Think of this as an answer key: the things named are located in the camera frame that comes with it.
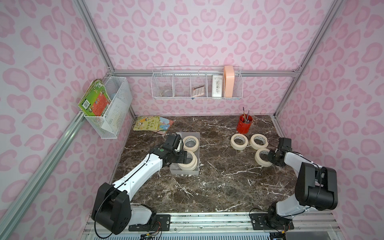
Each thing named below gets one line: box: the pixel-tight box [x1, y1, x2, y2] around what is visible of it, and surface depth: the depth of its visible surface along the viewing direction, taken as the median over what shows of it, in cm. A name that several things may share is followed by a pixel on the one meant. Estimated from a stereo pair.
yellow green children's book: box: [133, 115, 160, 131], surface depth 118 cm
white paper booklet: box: [101, 97, 128, 135], surface depth 86 cm
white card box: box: [211, 75, 223, 97], surface depth 95 cm
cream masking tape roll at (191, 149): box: [182, 135, 199, 152], surface depth 100 cm
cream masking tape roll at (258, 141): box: [249, 133, 269, 150], surface depth 105 cm
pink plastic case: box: [223, 65, 235, 98], surface depth 86 cm
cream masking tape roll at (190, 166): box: [177, 157, 198, 171], surface depth 88 cm
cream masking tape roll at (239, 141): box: [230, 133, 249, 151], surface depth 105 cm
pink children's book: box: [159, 116, 174, 131], surface depth 116 cm
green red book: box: [78, 78, 112, 117], surface depth 73 cm
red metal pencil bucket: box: [236, 114, 253, 134], surface depth 106 cm
